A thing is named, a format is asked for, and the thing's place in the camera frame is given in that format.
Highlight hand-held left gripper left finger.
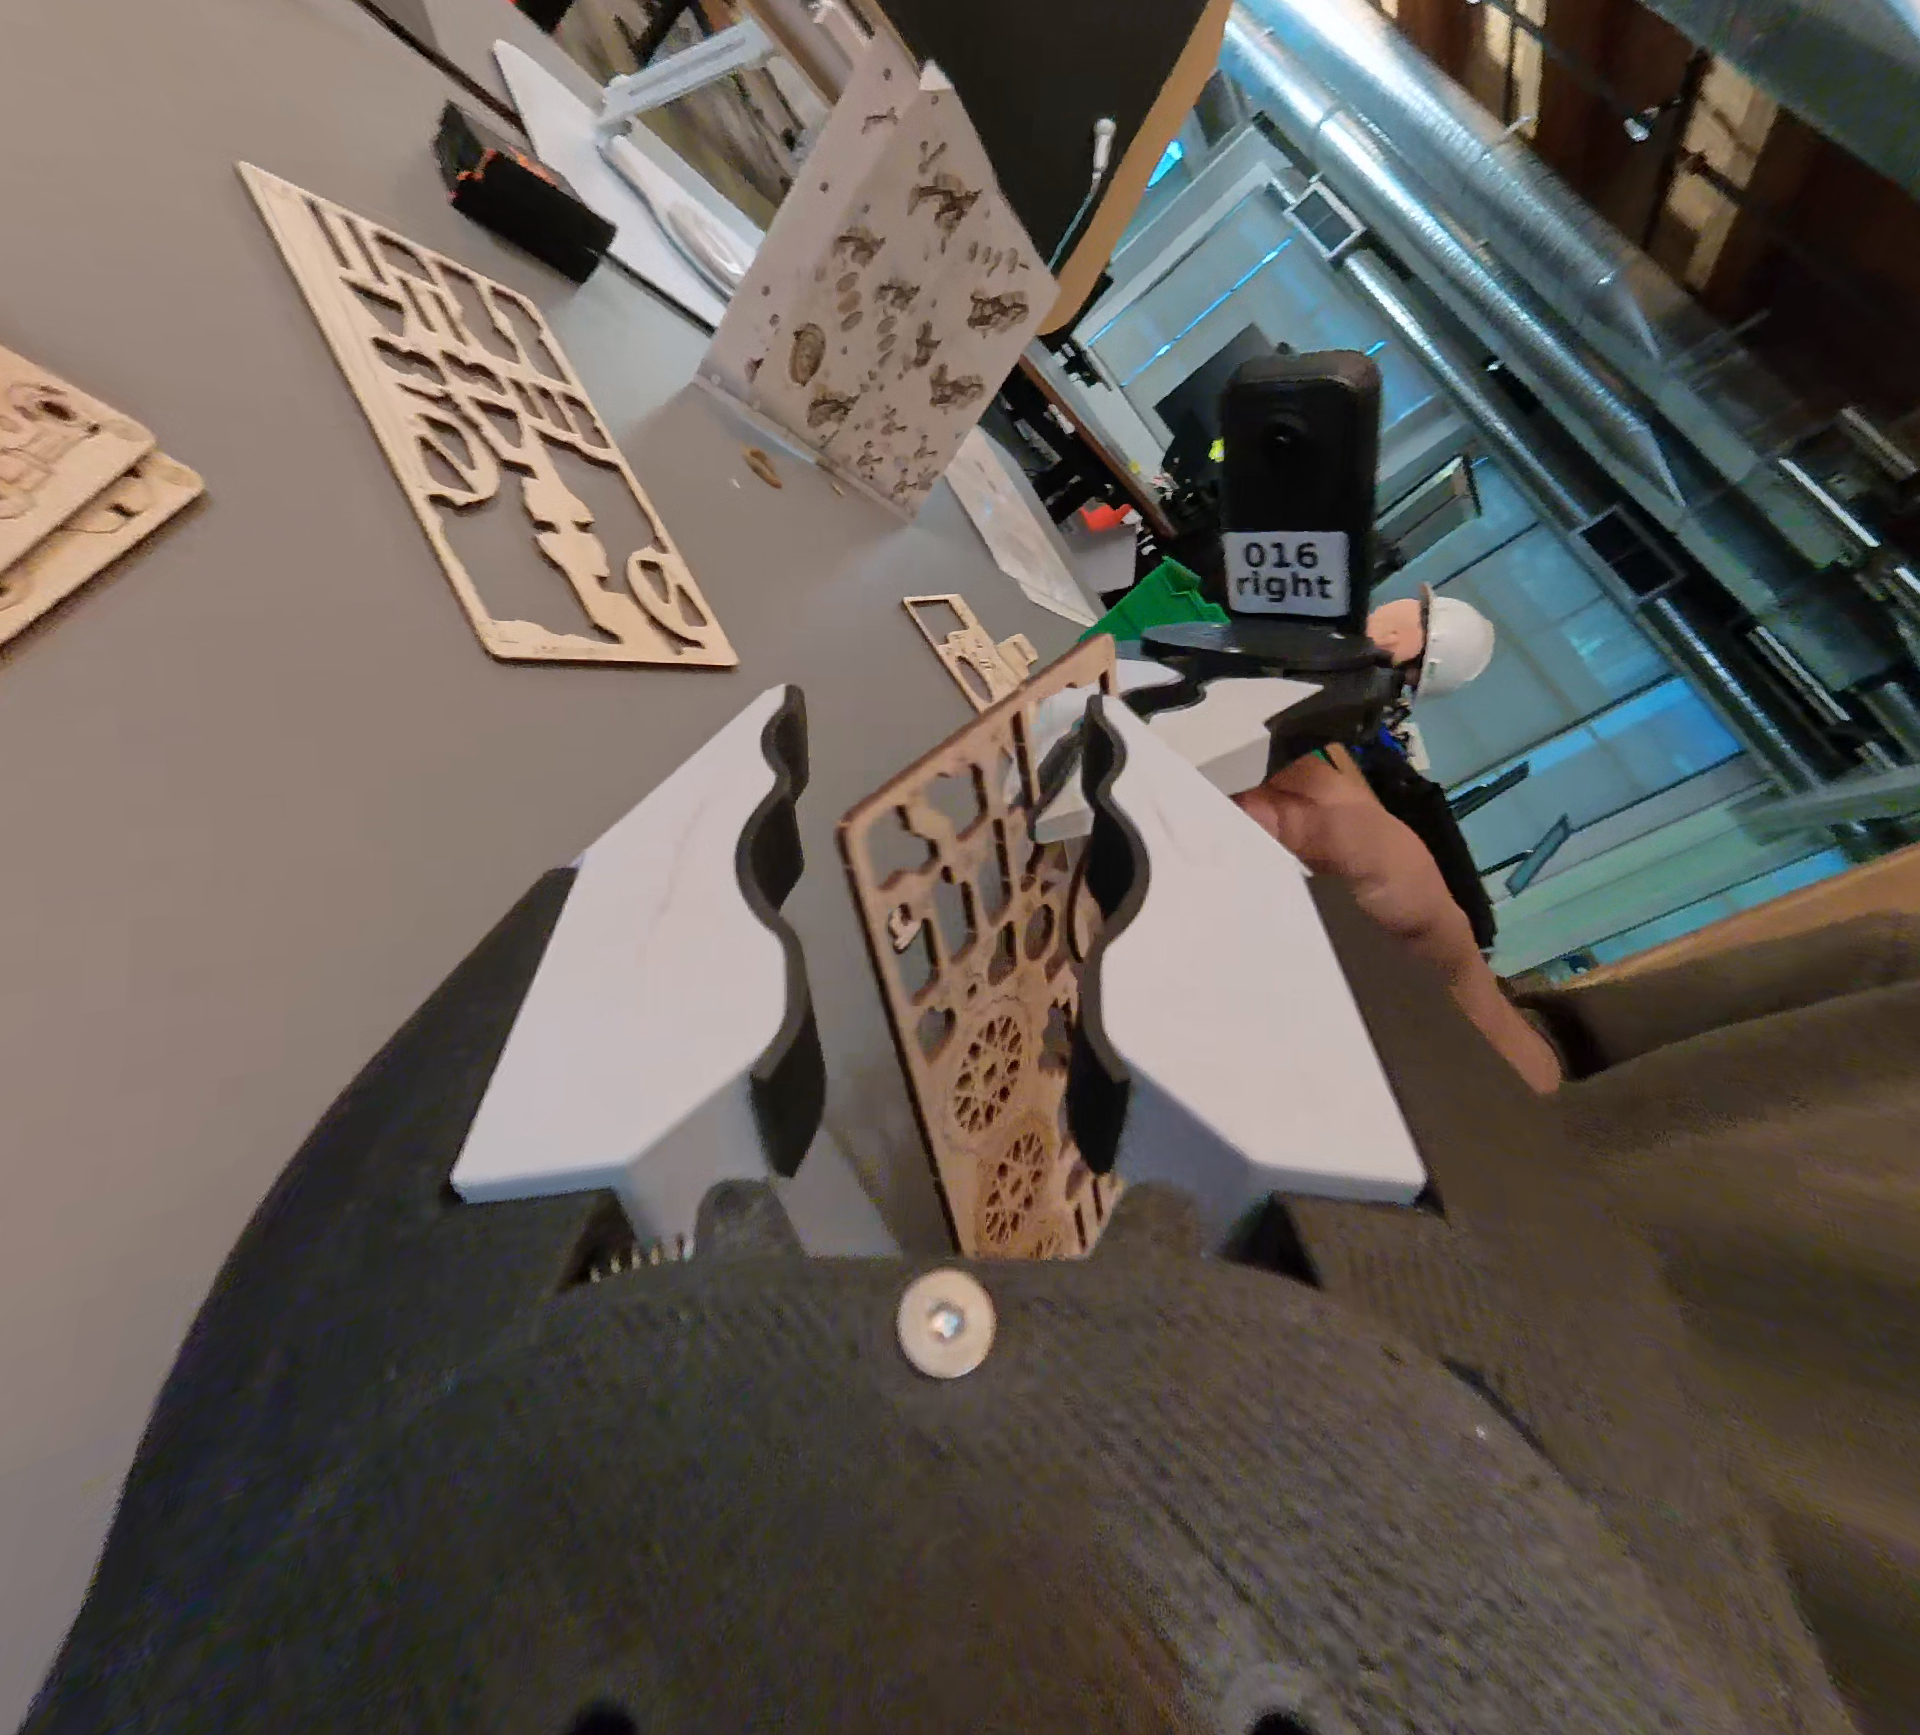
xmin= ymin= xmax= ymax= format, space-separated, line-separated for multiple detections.
xmin=449 ymin=681 xmax=829 ymax=1206

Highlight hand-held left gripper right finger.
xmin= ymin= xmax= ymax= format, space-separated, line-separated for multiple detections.
xmin=1063 ymin=697 xmax=1430 ymax=1220

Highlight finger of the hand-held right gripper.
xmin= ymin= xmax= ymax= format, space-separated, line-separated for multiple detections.
xmin=1024 ymin=685 xmax=1116 ymax=847
xmin=1154 ymin=673 xmax=1329 ymax=799

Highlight wooden sheet with round holes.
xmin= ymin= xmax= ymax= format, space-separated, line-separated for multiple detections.
xmin=900 ymin=591 xmax=1041 ymax=711

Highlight wooden sheet with gear cutouts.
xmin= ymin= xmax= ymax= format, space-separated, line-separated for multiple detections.
xmin=833 ymin=635 xmax=1129 ymax=1262

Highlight person's right forearm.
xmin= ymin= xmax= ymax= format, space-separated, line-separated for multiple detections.
xmin=1394 ymin=865 xmax=1565 ymax=1095

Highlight grey desk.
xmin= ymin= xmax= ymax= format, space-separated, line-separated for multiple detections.
xmin=0 ymin=0 xmax=1158 ymax=1706

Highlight person's right hand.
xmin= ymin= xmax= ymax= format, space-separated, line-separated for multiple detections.
xmin=1242 ymin=745 xmax=1450 ymax=945

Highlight green plastic bin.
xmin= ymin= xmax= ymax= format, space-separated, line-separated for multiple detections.
xmin=1079 ymin=557 xmax=1236 ymax=645

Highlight white paper sheets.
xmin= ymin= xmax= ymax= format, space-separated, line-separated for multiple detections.
xmin=941 ymin=427 xmax=1108 ymax=629

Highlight folded paper instruction sheet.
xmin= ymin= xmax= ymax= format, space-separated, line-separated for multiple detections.
xmin=693 ymin=59 xmax=1062 ymax=521

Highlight wooden sheet with large cutouts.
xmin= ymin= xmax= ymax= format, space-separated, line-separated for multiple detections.
xmin=235 ymin=163 xmax=739 ymax=671

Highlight white monitor stand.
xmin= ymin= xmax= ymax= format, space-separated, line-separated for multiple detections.
xmin=492 ymin=0 xmax=880 ymax=329

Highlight black box with red label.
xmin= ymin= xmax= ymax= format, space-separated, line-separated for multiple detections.
xmin=431 ymin=99 xmax=620 ymax=285

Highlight stack of engraved wooden sheets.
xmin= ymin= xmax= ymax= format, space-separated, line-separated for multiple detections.
xmin=0 ymin=343 xmax=207 ymax=649

